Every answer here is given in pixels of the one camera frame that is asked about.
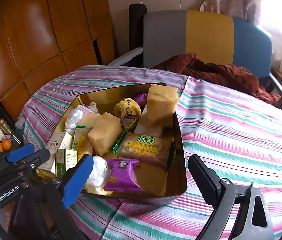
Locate green white small carton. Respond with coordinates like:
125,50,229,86
56,148,78,178

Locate white plastic bag ball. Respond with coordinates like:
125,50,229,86
84,155,111,196

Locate beige medicine box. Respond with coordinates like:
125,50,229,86
39,132,73,174

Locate small yellow snack pack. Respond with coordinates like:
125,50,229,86
72,125,93,161

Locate purple snack pouch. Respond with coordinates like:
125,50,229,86
104,158,142,193
133,93,148,108

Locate yellow sponge block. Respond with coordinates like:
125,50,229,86
88,112,123,156
77,114,101,127
147,84,179,127

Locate large Weidan cracker pack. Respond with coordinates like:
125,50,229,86
111,129,174,170

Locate yellow knitted sock roll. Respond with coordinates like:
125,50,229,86
113,98,142,130

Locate white foam block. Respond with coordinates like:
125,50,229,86
134,105,163,138

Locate pink small toy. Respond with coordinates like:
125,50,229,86
77,102,99,117

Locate striped bed quilt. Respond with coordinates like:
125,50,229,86
21,66,282,239

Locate red gold gift box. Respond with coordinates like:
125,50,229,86
34,82,189,205

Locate wooden wardrobe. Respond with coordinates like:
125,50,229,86
0,0,117,119

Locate rust red jacket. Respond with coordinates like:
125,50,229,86
153,53,281,105

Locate tricolour armchair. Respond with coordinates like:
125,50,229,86
108,3,282,117

